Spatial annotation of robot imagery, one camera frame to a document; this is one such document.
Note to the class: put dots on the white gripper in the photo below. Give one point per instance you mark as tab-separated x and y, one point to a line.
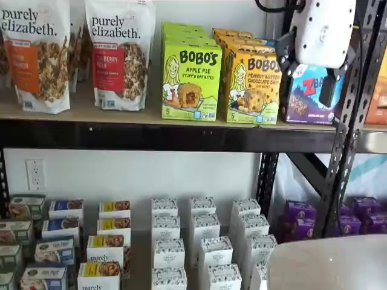
323	33

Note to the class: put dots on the green Bobo's apple pie box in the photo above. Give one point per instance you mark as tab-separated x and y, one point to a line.
181	26
181	34
190	90

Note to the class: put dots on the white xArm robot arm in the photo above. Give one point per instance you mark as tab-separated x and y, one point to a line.
326	266

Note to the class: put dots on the blue Zbar box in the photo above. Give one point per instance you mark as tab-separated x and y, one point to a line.
305	99
269	43

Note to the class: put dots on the yellow Bobo's peanut butter box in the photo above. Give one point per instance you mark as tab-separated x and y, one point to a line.
232	33
242	43
254	99

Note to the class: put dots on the orange snack box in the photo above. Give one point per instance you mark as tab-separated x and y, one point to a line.
378	102

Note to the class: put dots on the wooden shelf board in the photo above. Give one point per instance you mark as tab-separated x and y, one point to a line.
378	127
84	111

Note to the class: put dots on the black metal shelf rack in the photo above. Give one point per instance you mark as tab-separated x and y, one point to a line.
375	142
151	136

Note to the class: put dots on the purple snack box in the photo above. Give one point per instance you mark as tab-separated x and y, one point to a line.
378	223
350	225
297	231
367	206
300	211

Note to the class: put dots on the white box yellow label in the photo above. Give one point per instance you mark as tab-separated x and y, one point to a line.
113	226
115	208
106	247
98	276

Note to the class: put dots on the blue oatmeal box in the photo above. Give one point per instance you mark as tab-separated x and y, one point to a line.
43	278
60	228
54	252
66	208

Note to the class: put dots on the green oatmeal box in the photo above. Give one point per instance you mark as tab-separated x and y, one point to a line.
27	207
15	232
6	282
10	258

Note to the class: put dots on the white plastic sheet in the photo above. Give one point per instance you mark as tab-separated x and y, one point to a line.
282	181

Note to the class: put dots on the white patterned carton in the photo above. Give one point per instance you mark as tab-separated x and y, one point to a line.
215	253
164	207
260	247
166	228
168	279
202	205
205	226
169	255
246	207
254	225
259	276
223	278

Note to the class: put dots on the granola bag red label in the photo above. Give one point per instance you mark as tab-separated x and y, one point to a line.
121	75

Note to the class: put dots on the purely elizabeth oatmeal boxes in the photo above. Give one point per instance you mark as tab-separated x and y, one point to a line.
140	241

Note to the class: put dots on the granola bag orange label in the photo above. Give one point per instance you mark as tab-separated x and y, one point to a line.
36	75

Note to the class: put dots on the white wall outlet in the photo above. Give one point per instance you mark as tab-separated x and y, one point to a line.
35	174

